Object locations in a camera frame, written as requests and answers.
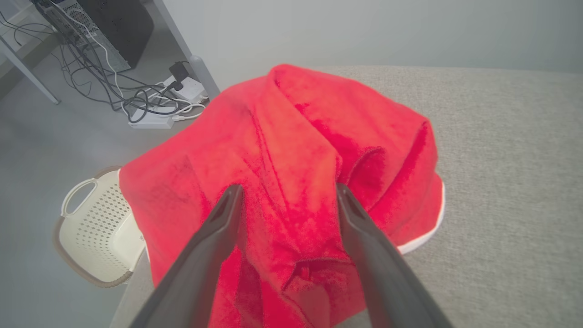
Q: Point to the long white power strip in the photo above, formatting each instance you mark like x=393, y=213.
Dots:
x=150, y=120

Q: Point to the grey rounded partition foot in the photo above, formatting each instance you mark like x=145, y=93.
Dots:
x=205, y=77

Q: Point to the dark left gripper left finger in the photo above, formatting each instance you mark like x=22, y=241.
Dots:
x=205, y=273

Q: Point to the black computer tower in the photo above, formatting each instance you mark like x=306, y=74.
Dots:
x=123, y=27

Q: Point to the white square power adapter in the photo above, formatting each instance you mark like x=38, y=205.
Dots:
x=191, y=89

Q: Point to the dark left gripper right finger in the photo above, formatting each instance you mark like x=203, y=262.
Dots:
x=382, y=278

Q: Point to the grey partition frame post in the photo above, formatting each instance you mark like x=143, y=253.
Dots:
x=175, y=32

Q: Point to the black plug adapter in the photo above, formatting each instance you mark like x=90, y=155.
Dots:
x=178, y=73

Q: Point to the cream perforated laundry basket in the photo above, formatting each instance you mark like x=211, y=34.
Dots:
x=100, y=237

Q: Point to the white desk leg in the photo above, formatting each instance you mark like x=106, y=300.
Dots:
x=27, y=68

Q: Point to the red Bulls 23 shorts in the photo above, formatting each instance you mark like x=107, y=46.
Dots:
x=410, y=191

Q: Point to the red Bulls 23 jersey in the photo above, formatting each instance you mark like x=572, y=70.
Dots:
x=182, y=191

